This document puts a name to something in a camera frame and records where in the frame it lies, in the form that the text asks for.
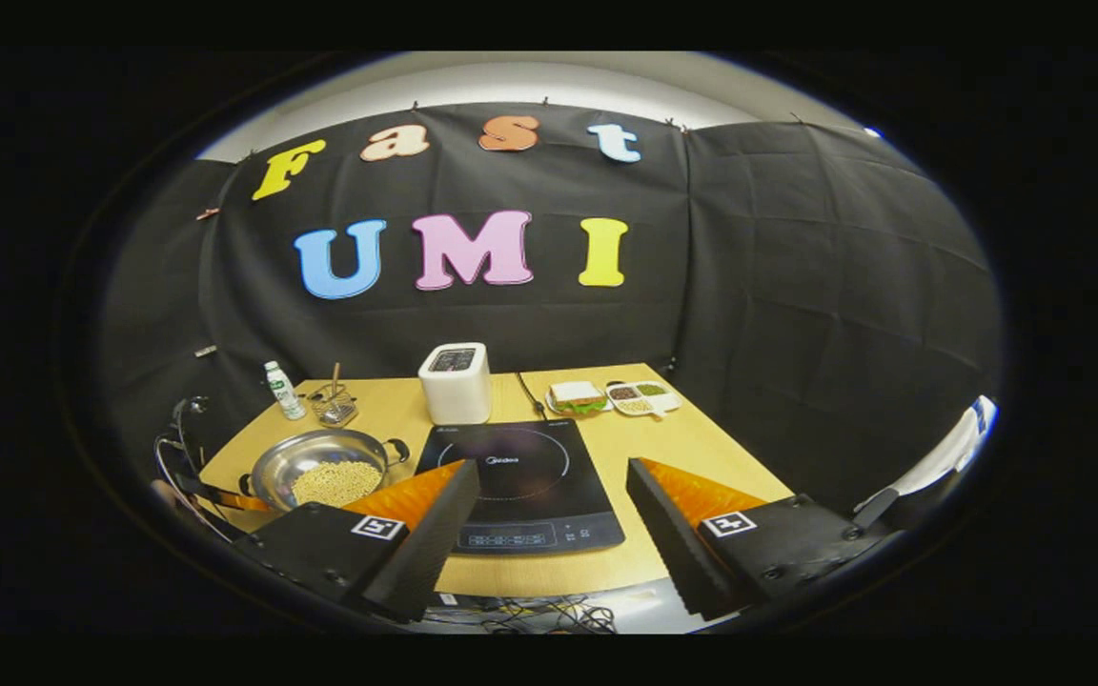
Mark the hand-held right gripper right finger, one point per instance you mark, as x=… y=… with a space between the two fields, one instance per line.
x=668 y=543

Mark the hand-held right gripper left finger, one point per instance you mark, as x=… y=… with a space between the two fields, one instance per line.
x=425 y=553

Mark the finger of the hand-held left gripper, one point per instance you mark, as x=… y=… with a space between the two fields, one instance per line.
x=234 y=499

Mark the stainless steel pot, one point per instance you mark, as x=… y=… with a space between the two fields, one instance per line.
x=320 y=448

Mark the pile of yellow soybeans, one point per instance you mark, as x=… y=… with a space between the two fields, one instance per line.
x=335 y=484

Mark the black induction cooktop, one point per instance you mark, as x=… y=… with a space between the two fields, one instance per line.
x=530 y=476

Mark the white drink bottle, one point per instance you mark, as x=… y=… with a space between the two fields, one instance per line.
x=284 y=393

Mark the white divided bean dish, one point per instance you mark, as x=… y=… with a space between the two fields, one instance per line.
x=663 y=400

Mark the white toaster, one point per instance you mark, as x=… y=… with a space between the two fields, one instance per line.
x=454 y=395

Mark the wooden stick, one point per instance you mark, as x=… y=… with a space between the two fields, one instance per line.
x=335 y=373

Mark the sandwich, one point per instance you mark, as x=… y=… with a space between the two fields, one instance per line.
x=576 y=393

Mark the red cloth clip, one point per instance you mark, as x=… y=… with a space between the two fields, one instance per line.
x=208 y=213

